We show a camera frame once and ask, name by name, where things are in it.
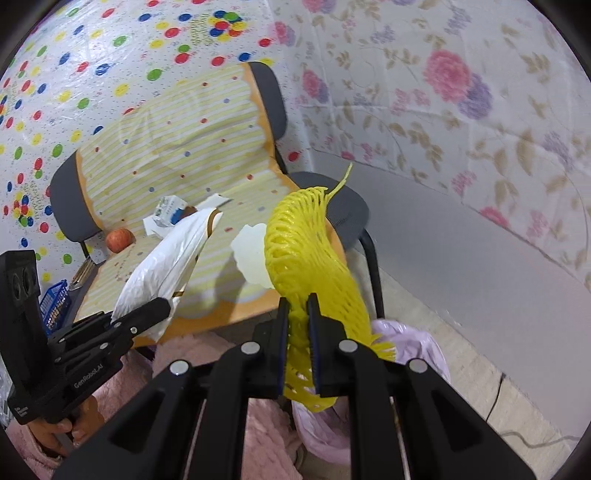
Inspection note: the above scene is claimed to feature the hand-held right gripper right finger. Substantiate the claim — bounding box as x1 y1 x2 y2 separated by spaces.
307 293 539 480

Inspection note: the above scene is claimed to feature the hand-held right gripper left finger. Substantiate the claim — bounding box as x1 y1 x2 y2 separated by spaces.
53 295 291 480

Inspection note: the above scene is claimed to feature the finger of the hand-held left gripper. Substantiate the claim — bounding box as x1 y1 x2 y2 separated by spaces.
47 298 171 365

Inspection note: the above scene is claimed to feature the white plastic bag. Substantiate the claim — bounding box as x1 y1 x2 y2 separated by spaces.
111 208 225 342

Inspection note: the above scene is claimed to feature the pink bagged trash bin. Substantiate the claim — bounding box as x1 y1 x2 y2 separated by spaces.
291 318 451 467

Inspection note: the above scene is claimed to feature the yellow foam net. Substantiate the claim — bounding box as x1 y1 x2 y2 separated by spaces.
263 161 398 414

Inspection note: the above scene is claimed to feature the person's left forearm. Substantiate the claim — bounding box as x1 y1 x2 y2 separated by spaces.
7 415 63 480

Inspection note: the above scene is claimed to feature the person's left hand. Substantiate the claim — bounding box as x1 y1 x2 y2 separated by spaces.
28 397 103 457

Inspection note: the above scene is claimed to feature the small blue plastic basket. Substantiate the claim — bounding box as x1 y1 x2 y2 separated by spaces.
39 281 70 335

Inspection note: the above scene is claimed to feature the small patterned booklet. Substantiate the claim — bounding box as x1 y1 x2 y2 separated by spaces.
69 261 93 291

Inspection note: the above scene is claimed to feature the red apple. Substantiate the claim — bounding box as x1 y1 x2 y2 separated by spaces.
106 228 136 254

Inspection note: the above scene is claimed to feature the white foam piece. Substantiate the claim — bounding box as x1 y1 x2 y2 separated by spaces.
231 223 278 289

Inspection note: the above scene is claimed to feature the small milk carton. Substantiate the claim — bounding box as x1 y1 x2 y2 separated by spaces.
152 195 190 227

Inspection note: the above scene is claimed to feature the grey office chair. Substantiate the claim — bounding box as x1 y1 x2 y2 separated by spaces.
48 62 384 324

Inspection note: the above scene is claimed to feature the yellow striped plastic sheet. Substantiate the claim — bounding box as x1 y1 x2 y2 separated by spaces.
76 62 347 324

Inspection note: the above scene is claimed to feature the grey floor cable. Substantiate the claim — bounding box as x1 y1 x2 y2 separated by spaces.
496 429 583 449

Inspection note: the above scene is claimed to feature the balloon print wall sheet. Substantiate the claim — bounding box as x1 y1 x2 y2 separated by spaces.
0 0 296 296

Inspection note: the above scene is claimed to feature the floral print wall sheet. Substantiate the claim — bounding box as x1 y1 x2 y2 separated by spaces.
270 0 591 282

